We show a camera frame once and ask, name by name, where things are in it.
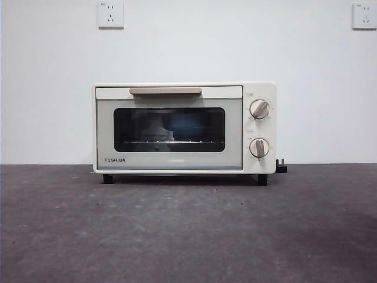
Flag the blue ribbed bowl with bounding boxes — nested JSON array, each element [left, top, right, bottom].
[[161, 116, 209, 140]]

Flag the oven door with beige handle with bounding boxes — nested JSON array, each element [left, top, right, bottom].
[[95, 85, 244, 172]]

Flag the white Toshiba toaster oven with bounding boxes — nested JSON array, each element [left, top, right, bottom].
[[92, 81, 278, 187]]

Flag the beige timer knob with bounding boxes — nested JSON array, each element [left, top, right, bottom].
[[249, 137, 270, 158]]

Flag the beige temperature knob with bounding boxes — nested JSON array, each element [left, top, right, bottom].
[[249, 99, 270, 120]]

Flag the metal wire oven rack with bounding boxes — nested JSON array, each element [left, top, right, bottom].
[[123, 139, 224, 146]]

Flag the white wall socket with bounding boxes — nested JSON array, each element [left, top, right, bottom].
[[352, 3, 377, 31], [98, 1, 125, 29]]

